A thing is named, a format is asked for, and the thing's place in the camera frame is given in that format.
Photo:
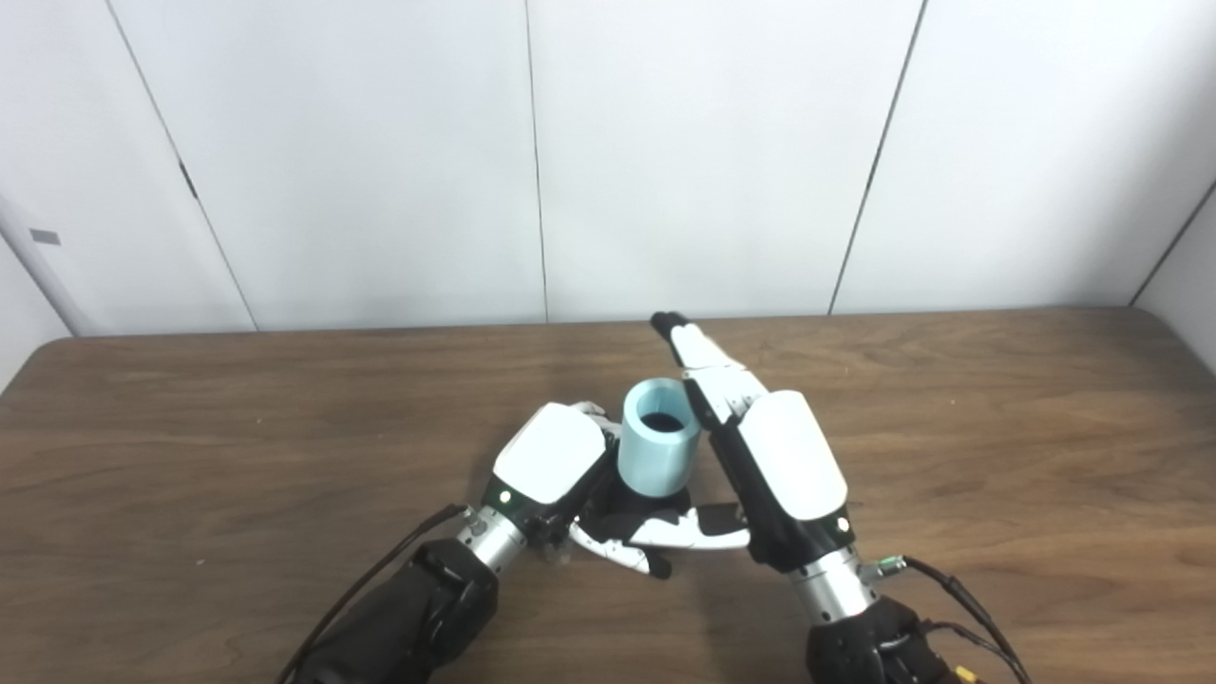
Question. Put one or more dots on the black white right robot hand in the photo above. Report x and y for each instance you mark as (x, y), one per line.
(788, 465)

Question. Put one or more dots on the black wall seam clip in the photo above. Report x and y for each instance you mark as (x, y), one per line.
(187, 179)

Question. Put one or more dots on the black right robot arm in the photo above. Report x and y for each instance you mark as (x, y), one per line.
(855, 627)

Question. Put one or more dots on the small grey wall label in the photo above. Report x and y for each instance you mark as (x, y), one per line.
(45, 237)

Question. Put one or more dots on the black funnel-shaped nozzle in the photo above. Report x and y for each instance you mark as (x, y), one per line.
(632, 508)

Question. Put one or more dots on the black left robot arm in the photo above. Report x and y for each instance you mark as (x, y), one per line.
(408, 617)

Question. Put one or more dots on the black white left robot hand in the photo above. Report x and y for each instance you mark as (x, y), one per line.
(546, 456)

